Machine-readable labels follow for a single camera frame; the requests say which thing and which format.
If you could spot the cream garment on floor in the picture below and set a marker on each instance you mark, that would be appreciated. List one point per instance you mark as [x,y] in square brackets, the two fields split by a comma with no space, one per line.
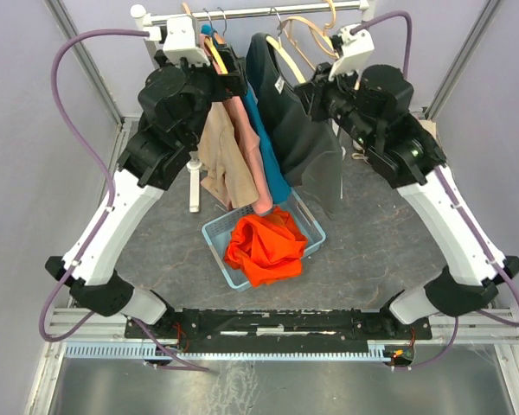
[358,152]

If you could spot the blue t shirt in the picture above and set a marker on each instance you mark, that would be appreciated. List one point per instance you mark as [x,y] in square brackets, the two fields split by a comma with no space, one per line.
[278,186]

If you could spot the beige hanger of beige shirt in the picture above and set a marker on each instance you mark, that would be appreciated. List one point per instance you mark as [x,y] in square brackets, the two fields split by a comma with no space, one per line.
[189,10]

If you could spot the pink t shirt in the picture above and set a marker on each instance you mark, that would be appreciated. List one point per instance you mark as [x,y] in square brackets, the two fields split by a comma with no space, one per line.
[249,142]

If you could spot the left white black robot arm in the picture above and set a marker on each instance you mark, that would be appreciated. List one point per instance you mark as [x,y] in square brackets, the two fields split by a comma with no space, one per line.
[176,99]

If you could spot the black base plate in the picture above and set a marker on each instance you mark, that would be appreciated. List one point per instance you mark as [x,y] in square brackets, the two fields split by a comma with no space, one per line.
[285,331]

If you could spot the light blue plastic basket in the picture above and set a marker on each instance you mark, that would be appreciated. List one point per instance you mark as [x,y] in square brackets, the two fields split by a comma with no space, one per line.
[217,234]

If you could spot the orange t shirt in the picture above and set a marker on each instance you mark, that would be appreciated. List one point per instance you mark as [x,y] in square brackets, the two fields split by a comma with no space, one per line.
[266,249]

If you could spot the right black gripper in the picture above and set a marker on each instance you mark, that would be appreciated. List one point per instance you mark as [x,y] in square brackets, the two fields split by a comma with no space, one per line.
[315,92]

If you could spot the yellow hanger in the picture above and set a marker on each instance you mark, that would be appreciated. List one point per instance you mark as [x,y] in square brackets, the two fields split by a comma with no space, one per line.
[215,42]

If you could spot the beige plastic hanger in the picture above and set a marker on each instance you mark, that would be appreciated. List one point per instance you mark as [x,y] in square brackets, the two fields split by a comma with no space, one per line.
[318,35]

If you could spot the beige t shirt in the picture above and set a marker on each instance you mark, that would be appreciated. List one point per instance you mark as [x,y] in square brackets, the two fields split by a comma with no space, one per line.
[228,178]

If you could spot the white hanger of grey shirt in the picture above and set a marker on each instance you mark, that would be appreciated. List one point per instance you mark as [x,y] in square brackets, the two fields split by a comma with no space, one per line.
[276,44]

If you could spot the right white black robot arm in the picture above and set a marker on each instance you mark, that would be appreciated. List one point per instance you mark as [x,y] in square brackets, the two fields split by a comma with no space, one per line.
[373,108]

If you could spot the dark grey t shirt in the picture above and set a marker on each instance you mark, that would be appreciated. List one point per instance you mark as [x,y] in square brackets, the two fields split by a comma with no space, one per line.
[309,153]

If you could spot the light blue cable duct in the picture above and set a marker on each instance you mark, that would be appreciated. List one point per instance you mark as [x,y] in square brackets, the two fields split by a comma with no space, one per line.
[148,351]

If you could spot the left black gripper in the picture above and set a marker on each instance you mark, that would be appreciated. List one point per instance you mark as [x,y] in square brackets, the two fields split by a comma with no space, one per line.
[233,84]

